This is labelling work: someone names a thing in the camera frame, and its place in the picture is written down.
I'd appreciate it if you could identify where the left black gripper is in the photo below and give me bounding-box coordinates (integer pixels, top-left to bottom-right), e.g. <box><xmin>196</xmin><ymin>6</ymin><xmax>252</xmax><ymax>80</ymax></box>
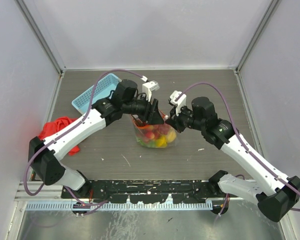
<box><xmin>122</xmin><ymin>93</ymin><xmax>165</xmax><ymax>125</ymax></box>

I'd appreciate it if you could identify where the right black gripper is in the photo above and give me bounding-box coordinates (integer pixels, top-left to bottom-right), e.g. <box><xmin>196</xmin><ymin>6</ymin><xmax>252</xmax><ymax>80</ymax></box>
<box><xmin>165</xmin><ymin>101</ymin><xmax>205</xmax><ymax>133</ymax></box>

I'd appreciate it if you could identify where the purple red grape bunch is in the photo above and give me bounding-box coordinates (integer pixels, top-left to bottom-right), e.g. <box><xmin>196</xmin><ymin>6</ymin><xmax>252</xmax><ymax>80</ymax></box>
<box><xmin>158</xmin><ymin>124</ymin><xmax>172</xmax><ymax>135</ymax></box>

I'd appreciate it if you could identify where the clear orange zip top bag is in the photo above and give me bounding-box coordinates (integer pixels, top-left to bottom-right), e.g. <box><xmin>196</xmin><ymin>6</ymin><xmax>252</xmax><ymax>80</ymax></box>
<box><xmin>130</xmin><ymin>115</ymin><xmax>179</xmax><ymax>149</ymax></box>

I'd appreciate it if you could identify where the yellow mango slice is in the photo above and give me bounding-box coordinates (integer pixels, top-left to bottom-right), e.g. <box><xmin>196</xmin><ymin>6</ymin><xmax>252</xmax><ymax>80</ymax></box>
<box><xmin>155</xmin><ymin>135</ymin><xmax>168</xmax><ymax>148</ymax></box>

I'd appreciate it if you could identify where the green grape bunch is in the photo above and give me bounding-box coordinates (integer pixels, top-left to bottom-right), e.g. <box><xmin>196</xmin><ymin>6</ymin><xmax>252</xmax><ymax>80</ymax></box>
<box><xmin>136</xmin><ymin>136</ymin><xmax>156</xmax><ymax>148</ymax></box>

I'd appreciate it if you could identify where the red orange peach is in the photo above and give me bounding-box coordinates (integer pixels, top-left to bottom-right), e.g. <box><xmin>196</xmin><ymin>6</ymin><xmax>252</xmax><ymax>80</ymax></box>
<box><xmin>144</xmin><ymin>130</ymin><xmax>156</xmax><ymax>141</ymax></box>

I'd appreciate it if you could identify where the yellow pear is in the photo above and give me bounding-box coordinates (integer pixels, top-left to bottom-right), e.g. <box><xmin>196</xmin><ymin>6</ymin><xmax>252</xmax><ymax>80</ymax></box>
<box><xmin>165</xmin><ymin>130</ymin><xmax>177</xmax><ymax>144</ymax></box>

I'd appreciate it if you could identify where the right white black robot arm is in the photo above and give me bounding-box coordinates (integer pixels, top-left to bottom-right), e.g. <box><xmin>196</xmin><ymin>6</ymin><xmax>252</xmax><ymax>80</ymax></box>
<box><xmin>165</xmin><ymin>91</ymin><xmax>300</xmax><ymax>223</ymax></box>

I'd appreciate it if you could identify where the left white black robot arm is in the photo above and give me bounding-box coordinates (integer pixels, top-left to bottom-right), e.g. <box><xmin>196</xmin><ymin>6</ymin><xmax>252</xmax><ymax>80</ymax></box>
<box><xmin>28</xmin><ymin>79</ymin><xmax>164</xmax><ymax>198</ymax></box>

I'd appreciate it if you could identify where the light blue plastic basket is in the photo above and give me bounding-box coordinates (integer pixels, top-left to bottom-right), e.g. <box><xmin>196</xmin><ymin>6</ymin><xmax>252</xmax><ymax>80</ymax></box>
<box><xmin>71</xmin><ymin>73</ymin><xmax>122</xmax><ymax>115</ymax></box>

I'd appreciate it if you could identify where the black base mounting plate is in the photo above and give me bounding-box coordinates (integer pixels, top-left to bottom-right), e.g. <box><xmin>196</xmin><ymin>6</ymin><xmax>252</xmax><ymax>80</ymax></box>
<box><xmin>61</xmin><ymin>178</ymin><xmax>240</xmax><ymax>205</ymax></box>

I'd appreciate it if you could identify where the red crumpled cloth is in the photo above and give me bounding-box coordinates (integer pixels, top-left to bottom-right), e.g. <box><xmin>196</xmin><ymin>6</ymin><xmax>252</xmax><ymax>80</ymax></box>
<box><xmin>37</xmin><ymin>116</ymin><xmax>81</xmax><ymax>156</ymax></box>

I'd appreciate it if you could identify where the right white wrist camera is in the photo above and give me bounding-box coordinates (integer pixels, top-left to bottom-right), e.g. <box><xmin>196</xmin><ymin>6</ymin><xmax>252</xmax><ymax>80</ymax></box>
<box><xmin>168</xmin><ymin>90</ymin><xmax>187</xmax><ymax>116</ymax></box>

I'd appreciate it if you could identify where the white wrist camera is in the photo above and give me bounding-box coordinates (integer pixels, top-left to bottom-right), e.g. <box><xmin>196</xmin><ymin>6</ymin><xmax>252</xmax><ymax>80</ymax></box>
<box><xmin>168</xmin><ymin>90</ymin><xmax>187</xmax><ymax>116</ymax></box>
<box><xmin>141</xmin><ymin>75</ymin><xmax>160</xmax><ymax>102</ymax></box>

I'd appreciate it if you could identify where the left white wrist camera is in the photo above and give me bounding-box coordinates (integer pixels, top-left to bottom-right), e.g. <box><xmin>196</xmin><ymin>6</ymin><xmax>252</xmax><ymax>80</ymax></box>
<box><xmin>141</xmin><ymin>75</ymin><xmax>160</xmax><ymax>102</ymax></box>

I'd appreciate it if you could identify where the aluminium frame rail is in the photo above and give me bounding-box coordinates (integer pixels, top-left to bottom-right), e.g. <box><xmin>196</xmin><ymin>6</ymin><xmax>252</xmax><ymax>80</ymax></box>
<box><xmin>13</xmin><ymin>179</ymin><xmax>288</xmax><ymax>201</ymax></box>

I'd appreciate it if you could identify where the white slotted cable duct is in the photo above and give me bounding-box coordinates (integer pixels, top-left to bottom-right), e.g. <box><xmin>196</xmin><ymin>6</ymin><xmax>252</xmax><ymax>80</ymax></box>
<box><xmin>25</xmin><ymin>200</ymin><xmax>213</xmax><ymax>212</ymax></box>

